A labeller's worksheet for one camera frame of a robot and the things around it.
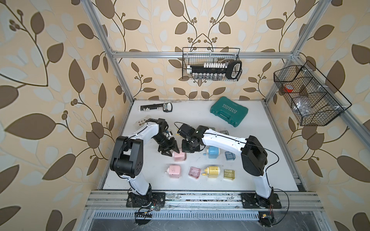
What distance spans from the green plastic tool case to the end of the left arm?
434 mm

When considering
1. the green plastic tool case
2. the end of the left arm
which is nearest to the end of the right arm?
the end of the left arm

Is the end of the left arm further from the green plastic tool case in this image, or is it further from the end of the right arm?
the green plastic tool case

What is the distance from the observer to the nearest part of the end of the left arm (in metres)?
0.74

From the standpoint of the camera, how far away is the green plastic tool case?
106cm
